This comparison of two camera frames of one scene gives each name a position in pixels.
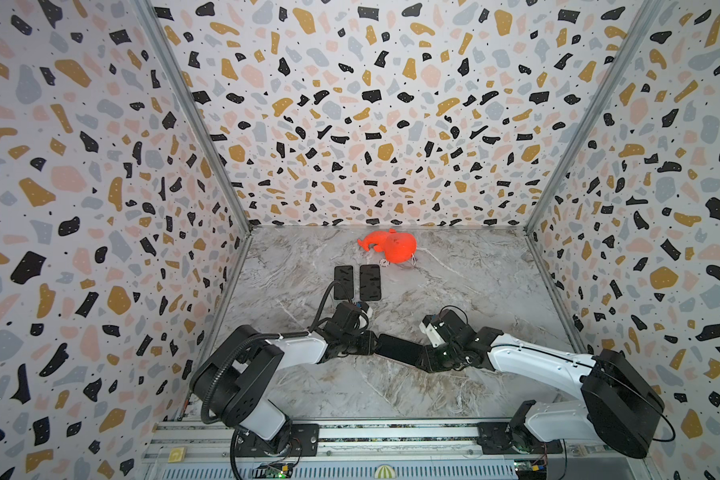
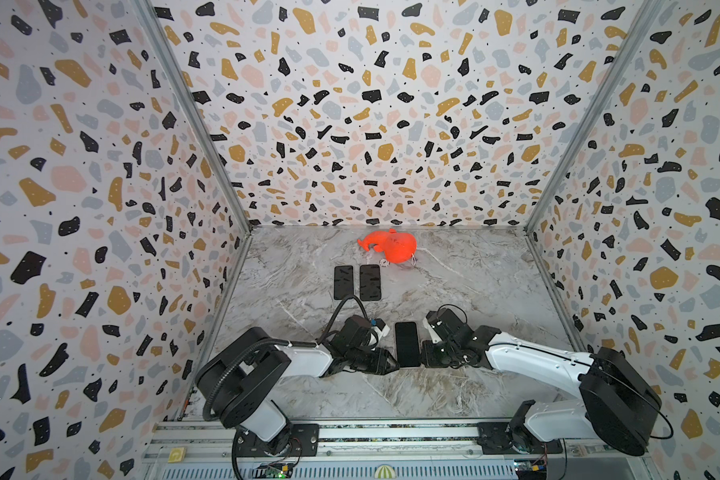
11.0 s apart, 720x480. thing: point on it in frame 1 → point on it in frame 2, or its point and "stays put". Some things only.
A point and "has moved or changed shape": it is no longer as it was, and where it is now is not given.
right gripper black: x=431 y=354 stays put
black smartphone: x=344 y=289 stays put
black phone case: x=370 y=282 stays put
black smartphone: x=398 y=348 has moved or changed shape
